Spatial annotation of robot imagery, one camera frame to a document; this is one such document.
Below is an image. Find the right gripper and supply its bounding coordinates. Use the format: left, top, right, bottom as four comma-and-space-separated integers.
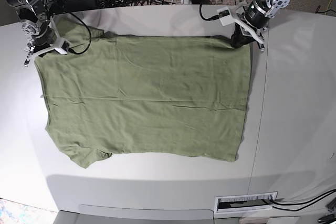
23, 16, 62, 67

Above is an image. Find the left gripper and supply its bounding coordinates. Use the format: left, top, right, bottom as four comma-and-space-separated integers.
230, 0, 269, 52

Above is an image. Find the green T-shirt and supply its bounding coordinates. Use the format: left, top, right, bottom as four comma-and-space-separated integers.
35, 31, 251, 168

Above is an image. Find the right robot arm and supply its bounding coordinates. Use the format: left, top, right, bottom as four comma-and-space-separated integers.
6, 0, 69, 67

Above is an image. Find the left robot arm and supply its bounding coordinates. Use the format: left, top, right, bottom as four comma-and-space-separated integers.
231, 0, 290, 49

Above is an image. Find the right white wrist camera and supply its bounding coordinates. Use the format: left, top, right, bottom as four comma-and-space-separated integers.
53, 37, 70, 55

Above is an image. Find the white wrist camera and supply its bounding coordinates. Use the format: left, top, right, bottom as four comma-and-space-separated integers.
53, 37, 70, 55
217, 6, 235, 27

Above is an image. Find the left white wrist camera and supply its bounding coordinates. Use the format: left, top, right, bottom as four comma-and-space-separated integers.
217, 6, 235, 27

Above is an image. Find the white cable grommet tray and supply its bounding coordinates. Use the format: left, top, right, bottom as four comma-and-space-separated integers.
214, 191, 278, 214

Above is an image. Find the black cable pair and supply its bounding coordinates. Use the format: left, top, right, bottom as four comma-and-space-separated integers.
267, 189, 336, 212

